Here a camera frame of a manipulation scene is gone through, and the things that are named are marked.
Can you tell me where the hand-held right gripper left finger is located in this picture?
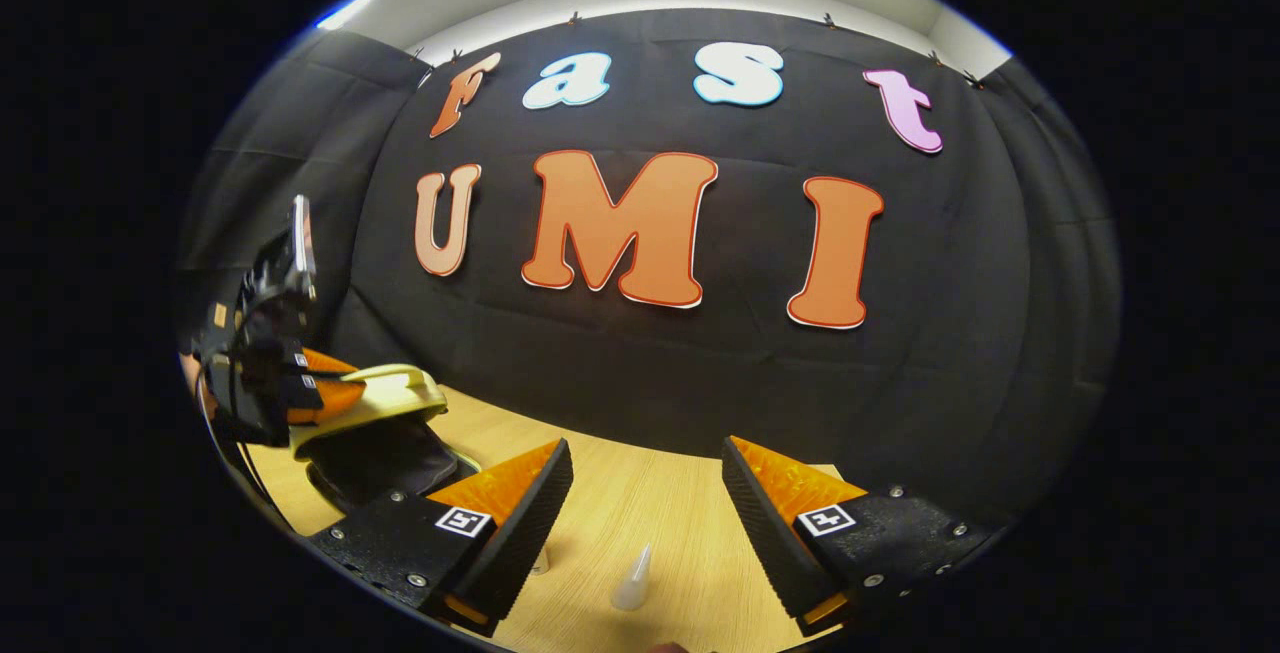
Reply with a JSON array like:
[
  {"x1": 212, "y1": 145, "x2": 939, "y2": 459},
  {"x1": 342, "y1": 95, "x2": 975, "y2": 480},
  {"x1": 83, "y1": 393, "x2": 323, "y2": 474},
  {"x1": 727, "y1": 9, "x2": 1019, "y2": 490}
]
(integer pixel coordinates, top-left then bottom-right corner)
[{"x1": 300, "y1": 438, "x2": 575, "y2": 639}]

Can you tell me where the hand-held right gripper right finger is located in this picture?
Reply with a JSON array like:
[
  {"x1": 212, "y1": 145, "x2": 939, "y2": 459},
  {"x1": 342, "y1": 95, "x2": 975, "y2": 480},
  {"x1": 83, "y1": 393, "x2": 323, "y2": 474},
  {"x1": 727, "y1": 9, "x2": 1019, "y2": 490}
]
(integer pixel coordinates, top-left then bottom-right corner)
[{"x1": 722, "y1": 436, "x2": 1001, "y2": 637}]

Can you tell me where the black backdrop cloth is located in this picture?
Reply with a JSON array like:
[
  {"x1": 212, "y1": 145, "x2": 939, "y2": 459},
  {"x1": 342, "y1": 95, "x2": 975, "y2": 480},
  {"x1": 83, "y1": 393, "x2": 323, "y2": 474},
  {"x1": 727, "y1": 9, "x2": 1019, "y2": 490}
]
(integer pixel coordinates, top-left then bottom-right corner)
[{"x1": 175, "y1": 8, "x2": 1121, "y2": 524}]

